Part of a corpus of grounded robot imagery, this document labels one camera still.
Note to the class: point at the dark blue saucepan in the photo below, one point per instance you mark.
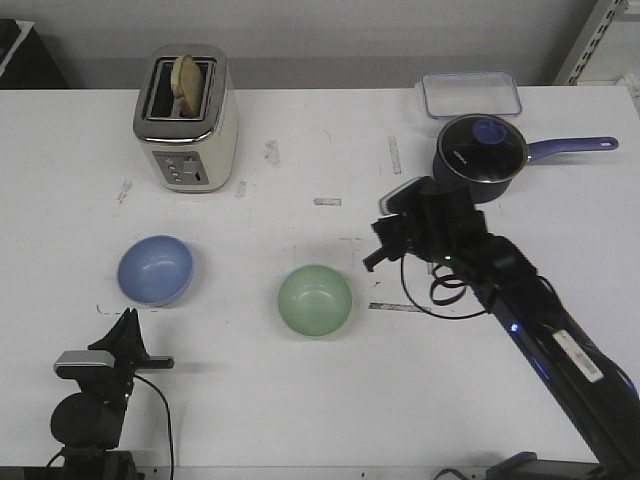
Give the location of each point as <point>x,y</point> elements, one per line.
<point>485,192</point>

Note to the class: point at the green bowl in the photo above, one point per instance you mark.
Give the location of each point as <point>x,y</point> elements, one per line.
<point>314,300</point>

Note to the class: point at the clear plastic food container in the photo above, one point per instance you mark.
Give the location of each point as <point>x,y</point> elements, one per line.
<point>448,95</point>

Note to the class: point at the toast slice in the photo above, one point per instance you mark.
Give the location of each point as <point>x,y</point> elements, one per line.
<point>187,85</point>

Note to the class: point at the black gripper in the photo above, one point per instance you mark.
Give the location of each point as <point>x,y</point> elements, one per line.
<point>125,343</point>
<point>439,221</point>

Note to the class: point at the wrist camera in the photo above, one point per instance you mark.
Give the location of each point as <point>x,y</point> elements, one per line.
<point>84,364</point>
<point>397,200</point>

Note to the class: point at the white slotted shelf upright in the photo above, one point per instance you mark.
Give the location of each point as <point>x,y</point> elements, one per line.
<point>606,51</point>

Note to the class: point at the blue bowl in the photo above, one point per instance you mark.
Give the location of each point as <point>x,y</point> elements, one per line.
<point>156,270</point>

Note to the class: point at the cream and chrome toaster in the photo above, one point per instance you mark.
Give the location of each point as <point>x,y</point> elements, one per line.
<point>188,155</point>

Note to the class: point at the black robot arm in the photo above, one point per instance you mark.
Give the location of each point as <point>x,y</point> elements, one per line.
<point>88,424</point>
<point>596,395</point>

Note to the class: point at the glass pot lid blue knob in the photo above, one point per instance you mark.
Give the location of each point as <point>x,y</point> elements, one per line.
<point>482,148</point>

